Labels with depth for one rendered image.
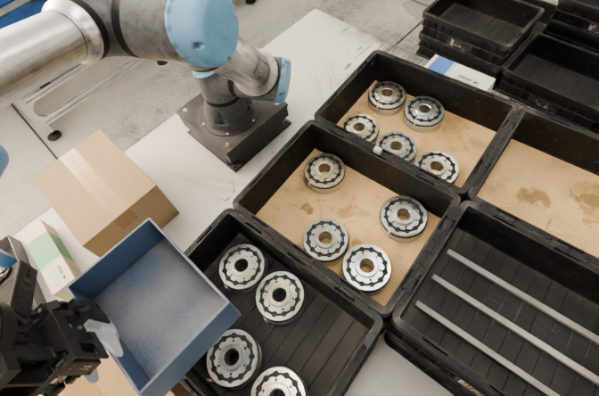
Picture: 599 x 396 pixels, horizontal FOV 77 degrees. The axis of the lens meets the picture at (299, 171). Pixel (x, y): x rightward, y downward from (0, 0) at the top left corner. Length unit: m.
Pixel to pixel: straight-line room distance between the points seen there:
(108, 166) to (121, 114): 1.50
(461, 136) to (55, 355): 0.94
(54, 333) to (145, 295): 0.21
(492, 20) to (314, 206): 1.39
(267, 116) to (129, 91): 1.71
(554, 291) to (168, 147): 1.11
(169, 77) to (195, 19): 2.15
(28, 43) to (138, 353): 0.44
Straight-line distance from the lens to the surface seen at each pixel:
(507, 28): 2.02
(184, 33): 0.58
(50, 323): 0.50
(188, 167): 1.24
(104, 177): 1.13
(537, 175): 1.06
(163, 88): 2.65
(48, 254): 1.23
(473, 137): 1.07
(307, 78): 1.39
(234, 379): 0.81
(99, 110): 2.75
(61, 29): 0.61
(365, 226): 0.89
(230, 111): 1.10
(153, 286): 0.67
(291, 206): 0.93
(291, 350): 0.83
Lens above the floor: 1.64
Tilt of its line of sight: 56 degrees down
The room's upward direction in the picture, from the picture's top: 12 degrees counter-clockwise
